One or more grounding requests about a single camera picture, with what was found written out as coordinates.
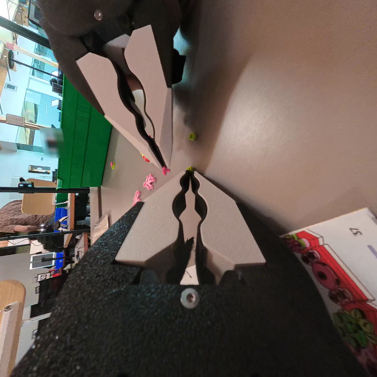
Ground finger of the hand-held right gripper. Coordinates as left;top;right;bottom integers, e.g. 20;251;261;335
75;35;167;169
123;25;174;167

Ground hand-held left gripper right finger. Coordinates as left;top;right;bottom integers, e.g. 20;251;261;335
191;171;267;285

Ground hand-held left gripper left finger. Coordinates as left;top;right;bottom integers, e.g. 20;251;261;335
114;170;194;284

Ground lego instruction booklet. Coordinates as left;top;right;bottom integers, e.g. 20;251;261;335
180;207;377;377

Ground clear plastic bag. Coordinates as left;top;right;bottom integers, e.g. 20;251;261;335
92;214;111;237

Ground green plastic bin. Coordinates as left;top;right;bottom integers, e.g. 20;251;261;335
55;73;114;189

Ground blue storage bins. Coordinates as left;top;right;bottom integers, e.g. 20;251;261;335
54;206;72;234

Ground black metal pole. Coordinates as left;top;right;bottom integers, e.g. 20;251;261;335
0;227;90;240
0;186;91;195

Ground wooden chair back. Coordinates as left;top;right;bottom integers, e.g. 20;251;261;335
21;178;57;216

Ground light wooden chair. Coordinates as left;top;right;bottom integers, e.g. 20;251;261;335
0;279;27;377

